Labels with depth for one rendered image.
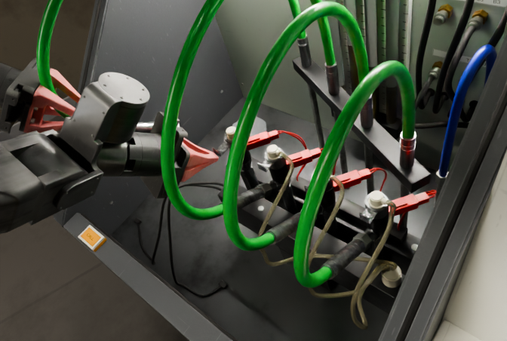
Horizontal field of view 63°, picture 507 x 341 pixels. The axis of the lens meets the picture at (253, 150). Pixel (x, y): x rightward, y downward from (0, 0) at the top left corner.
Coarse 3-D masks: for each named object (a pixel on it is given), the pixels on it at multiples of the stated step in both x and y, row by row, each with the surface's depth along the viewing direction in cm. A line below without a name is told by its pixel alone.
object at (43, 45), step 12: (48, 0) 48; (60, 0) 48; (288, 0) 63; (48, 12) 48; (300, 12) 65; (48, 24) 48; (48, 36) 49; (300, 36) 68; (48, 48) 50; (36, 60) 51; (48, 60) 51; (48, 72) 52; (48, 84) 53
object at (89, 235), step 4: (88, 228) 79; (84, 232) 79; (88, 232) 79; (92, 232) 78; (84, 236) 78; (88, 236) 78; (92, 236) 78; (96, 236) 78; (88, 240) 78; (92, 240) 77; (96, 240) 77; (104, 240) 78; (92, 244) 77; (100, 244) 77; (96, 248) 77
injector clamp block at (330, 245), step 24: (240, 192) 74; (240, 216) 75; (264, 216) 69; (288, 216) 68; (336, 216) 66; (288, 240) 67; (312, 240) 65; (336, 240) 64; (408, 240) 61; (288, 264) 78; (312, 264) 68; (360, 264) 60; (408, 264) 60; (384, 288) 57
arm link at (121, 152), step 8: (104, 144) 48; (112, 144) 48; (120, 144) 49; (128, 144) 51; (104, 152) 48; (112, 152) 48; (120, 152) 49; (104, 160) 48; (112, 160) 48; (120, 160) 49; (128, 160) 51; (104, 168) 48; (112, 168) 49; (120, 168) 50; (104, 176) 50; (112, 176) 51
